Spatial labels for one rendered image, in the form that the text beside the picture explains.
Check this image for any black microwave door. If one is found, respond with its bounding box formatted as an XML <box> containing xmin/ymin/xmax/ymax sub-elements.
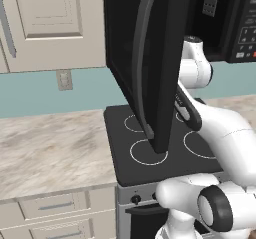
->
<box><xmin>102</xmin><ymin>0</ymin><xmax>184</xmax><ymax>154</ymax></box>

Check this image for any black microwave oven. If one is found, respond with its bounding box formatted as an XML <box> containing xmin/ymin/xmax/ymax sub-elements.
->
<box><xmin>181</xmin><ymin>0</ymin><xmax>256</xmax><ymax>64</ymax></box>

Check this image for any black hob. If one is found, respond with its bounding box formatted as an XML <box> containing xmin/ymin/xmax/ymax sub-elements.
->
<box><xmin>103</xmin><ymin>97</ymin><xmax>228</xmax><ymax>188</ymax></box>

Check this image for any beige base cupboard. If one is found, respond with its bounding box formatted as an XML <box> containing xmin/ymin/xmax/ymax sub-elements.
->
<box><xmin>0</xmin><ymin>182</ymin><xmax>118</xmax><ymax>239</ymax></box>

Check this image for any silver oven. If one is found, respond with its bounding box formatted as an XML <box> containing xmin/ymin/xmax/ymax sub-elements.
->
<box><xmin>114</xmin><ymin>171</ymin><xmax>236</xmax><ymax>239</ymax></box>

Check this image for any beige drawer front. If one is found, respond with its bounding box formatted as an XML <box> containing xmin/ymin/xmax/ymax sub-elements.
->
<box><xmin>17</xmin><ymin>190</ymin><xmax>92</xmax><ymax>221</ymax></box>
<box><xmin>27</xmin><ymin>217</ymin><xmax>95</xmax><ymax>239</ymax></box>

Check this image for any dark grey microwave door handle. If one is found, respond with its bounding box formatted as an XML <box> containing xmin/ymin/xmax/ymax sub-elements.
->
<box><xmin>131</xmin><ymin>0</ymin><xmax>162</xmax><ymax>141</ymax></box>

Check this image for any beige wall socket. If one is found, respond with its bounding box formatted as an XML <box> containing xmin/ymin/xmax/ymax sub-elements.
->
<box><xmin>56</xmin><ymin>69</ymin><xmax>74</xmax><ymax>92</ymax></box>

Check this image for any black oven door handle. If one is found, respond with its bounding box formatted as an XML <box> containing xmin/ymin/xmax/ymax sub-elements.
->
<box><xmin>124</xmin><ymin>205</ymin><xmax>170</xmax><ymax>216</ymax></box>

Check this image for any grey drawer handle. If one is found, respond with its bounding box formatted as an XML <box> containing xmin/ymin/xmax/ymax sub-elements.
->
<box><xmin>37</xmin><ymin>201</ymin><xmax>75</xmax><ymax>212</ymax></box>
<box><xmin>45</xmin><ymin>230</ymin><xmax>83</xmax><ymax>239</ymax></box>

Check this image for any grey cupboard door handle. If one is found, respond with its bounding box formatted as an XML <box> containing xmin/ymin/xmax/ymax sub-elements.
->
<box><xmin>0</xmin><ymin>0</ymin><xmax>17</xmax><ymax>59</ymax></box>

